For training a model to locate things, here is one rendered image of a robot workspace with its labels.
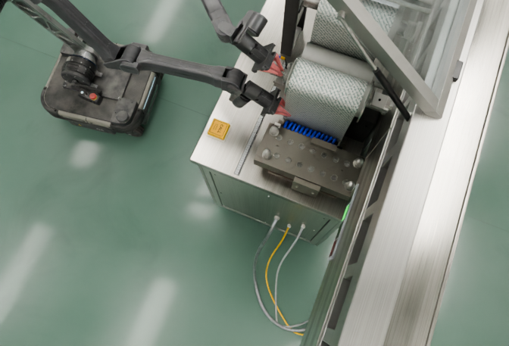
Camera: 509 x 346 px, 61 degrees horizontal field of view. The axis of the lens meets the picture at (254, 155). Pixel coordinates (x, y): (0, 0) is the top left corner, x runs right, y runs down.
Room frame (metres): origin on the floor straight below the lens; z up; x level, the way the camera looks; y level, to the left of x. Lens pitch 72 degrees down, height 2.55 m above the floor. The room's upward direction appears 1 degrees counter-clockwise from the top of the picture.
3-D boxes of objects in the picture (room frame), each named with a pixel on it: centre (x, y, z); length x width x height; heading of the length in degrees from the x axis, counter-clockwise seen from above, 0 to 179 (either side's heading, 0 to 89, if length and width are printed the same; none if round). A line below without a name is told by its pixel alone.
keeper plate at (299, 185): (0.39, -0.19, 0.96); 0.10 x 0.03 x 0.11; 67
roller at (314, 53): (0.77, -0.30, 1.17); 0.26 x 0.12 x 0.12; 67
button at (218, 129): (0.66, 0.14, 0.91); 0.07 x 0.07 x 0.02; 67
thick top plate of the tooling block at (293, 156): (0.48, -0.21, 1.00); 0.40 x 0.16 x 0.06; 67
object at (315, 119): (0.61, -0.22, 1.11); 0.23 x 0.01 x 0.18; 67
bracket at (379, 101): (0.59, -0.41, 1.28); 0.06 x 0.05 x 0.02; 67
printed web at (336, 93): (0.79, -0.30, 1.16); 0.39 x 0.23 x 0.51; 157
